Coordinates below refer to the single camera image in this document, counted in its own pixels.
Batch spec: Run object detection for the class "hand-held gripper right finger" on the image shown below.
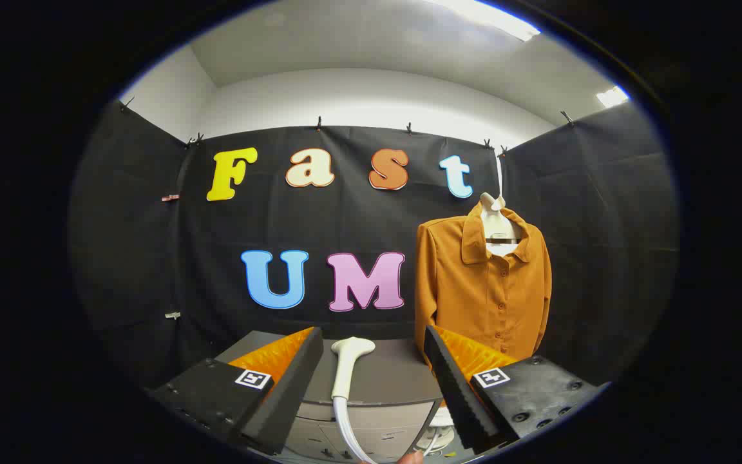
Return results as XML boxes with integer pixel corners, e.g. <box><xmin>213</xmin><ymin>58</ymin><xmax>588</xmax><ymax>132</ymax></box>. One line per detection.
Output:
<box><xmin>424</xmin><ymin>325</ymin><xmax>610</xmax><ymax>455</ymax></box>

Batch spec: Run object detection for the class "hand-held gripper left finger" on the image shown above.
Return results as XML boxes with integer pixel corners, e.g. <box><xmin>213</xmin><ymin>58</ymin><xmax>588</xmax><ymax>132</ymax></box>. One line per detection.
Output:
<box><xmin>146</xmin><ymin>327</ymin><xmax>325</xmax><ymax>456</ymax></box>

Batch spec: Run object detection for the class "orange button shirt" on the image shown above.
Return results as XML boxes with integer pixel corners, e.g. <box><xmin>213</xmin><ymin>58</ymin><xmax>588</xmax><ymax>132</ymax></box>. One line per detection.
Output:
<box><xmin>415</xmin><ymin>201</ymin><xmax>553</xmax><ymax>362</ymax></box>

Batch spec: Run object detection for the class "white steamer base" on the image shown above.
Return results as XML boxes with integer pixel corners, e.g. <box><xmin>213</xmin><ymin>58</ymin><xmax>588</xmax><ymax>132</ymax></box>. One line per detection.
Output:
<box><xmin>420</xmin><ymin>409</ymin><xmax>457</xmax><ymax>454</ymax></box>

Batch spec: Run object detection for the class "white clothes hanger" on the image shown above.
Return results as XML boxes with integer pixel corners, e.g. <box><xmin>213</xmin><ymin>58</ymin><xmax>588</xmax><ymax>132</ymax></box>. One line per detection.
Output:
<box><xmin>479</xmin><ymin>192</ymin><xmax>522</xmax><ymax>258</ymax></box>

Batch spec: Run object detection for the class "grey cabinet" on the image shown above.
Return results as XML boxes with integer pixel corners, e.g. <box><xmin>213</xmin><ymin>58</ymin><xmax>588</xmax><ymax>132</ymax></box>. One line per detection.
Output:
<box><xmin>216</xmin><ymin>331</ymin><xmax>450</xmax><ymax>462</ymax></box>

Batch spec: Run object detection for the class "black backdrop cloth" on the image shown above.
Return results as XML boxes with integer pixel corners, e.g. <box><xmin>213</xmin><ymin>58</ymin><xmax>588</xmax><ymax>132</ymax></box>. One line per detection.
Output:
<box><xmin>68</xmin><ymin>100</ymin><xmax>680</xmax><ymax>387</ymax></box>

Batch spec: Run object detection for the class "row of black clips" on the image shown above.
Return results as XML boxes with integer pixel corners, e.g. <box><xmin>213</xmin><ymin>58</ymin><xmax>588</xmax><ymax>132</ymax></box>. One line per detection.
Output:
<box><xmin>120</xmin><ymin>97</ymin><xmax>575</xmax><ymax>159</ymax></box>

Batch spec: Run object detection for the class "small ceiling light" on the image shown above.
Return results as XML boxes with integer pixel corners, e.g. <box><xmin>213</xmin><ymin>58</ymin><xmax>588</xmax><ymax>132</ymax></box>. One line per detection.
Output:
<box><xmin>596</xmin><ymin>86</ymin><xmax>631</xmax><ymax>109</ymax></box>

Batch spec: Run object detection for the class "long ceiling light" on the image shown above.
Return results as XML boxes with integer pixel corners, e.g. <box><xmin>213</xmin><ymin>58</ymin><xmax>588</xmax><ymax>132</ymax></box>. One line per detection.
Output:
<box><xmin>428</xmin><ymin>0</ymin><xmax>542</xmax><ymax>43</ymax></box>

